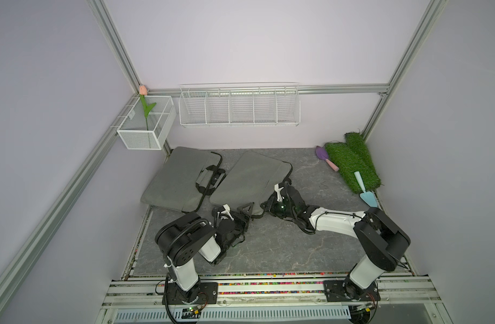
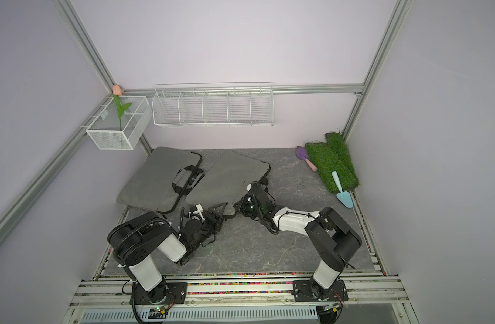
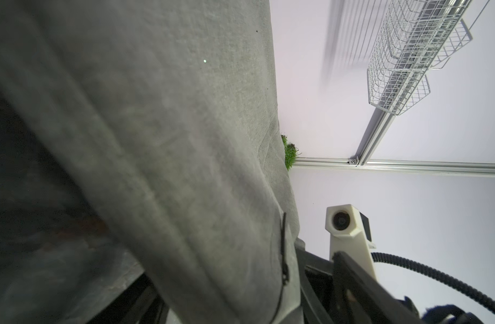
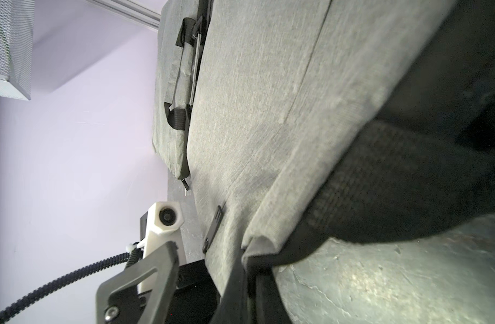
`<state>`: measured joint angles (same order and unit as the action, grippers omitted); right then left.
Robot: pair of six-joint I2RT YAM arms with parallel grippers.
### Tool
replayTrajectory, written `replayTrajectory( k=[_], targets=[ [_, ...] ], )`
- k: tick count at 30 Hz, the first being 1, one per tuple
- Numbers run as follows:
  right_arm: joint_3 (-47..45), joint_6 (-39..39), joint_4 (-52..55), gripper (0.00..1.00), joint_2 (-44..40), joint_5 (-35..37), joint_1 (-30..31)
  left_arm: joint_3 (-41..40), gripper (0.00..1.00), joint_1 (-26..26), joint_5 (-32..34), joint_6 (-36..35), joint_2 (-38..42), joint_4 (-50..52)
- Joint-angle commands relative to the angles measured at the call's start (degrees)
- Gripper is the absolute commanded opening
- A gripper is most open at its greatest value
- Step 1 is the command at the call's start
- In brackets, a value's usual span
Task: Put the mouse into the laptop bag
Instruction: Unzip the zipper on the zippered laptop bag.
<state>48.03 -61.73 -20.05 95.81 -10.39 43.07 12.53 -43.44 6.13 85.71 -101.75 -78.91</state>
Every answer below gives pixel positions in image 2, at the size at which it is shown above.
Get purple trowel pink handle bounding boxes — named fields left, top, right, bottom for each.
left=295, top=146, right=318, bottom=172

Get artificial grass roll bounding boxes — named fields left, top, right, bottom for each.
left=325, top=132, right=355, bottom=174
left=305, top=143, right=359, bottom=194

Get artificial pink tulip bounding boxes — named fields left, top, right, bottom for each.
left=112, top=85, right=131, bottom=130

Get grey laptop bag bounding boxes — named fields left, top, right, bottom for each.
left=117, top=147, right=204, bottom=213
left=185, top=151, right=270, bottom=218

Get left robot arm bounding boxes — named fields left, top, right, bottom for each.
left=107, top=202, right=227, bottom=301

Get white mesh wall basket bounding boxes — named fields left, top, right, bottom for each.
left=86, top=96, right=153, bottom=151

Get front artificial grass roll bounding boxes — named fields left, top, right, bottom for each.
left=305, top=143, right=359, bottom=194

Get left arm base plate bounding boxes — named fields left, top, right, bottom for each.
left=130, top=282, right=187, bottom=305

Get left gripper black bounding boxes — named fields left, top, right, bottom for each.
left=191, top=203, right=227, bottom=251

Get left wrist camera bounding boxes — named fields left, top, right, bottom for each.
left=190, top=205, right=205, bottom=222

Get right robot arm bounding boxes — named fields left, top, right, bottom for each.
left=234, top=182, right=362, bottom=292

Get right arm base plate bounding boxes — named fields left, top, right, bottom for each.
left=291, top=278, right=349, bottom=302

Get white wire wall rack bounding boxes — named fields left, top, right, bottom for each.
left=152, top=90, right=274, bottom=127

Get aluminium frame rail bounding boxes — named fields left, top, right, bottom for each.
left=123, top=82, right=365, bottom=97

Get rear artificial grass roll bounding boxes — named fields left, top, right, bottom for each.
left=325, top=132, right=355, bottom=174

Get teal trowel white handle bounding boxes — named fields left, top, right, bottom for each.
left=332, top=171, right=354, bottom=209

